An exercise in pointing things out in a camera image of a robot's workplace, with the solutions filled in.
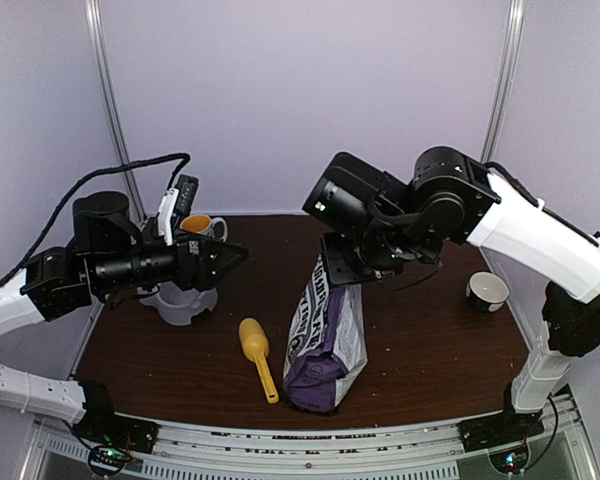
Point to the patterned mug yellow inside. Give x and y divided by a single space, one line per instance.
214 227

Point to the left aluminium frame post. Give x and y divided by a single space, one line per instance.
96 32

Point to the right aluminium frame post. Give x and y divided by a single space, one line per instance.
507 69

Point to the grey double pet feeder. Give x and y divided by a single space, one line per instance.
177 307

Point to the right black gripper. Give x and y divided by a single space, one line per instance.
341 272

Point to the yellow plastic scoop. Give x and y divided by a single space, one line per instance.
255 347

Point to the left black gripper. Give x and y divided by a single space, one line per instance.
202 276

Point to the front aluminium rail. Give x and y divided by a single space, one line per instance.
431 450

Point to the purple pet food bag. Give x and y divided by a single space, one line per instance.
326 348

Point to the white and blue bowl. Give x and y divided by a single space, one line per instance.
486 292

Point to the aluminium frame post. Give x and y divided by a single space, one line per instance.
507 69
96 32

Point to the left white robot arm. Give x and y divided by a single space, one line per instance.
107 257

